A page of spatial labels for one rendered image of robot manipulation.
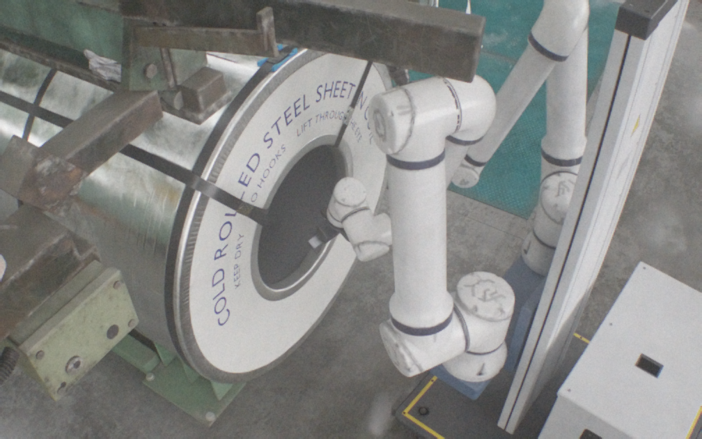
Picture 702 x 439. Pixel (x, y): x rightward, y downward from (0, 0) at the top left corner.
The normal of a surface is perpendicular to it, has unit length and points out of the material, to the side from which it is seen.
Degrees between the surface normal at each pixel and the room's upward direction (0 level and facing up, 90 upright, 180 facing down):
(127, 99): 0
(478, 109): 80
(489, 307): 8
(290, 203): 46
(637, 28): 90
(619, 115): 90
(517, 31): 0
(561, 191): 6
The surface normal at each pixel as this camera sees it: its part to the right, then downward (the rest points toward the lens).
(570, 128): -0.09, 0.68
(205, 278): 0.84, 0.36
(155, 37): -0.59, 0.58
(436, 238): 0.58, 0.42
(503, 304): 0.15, -0.65
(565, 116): -0.32, 0.68
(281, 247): -0.10, -0.64
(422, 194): 0.13, 0.56
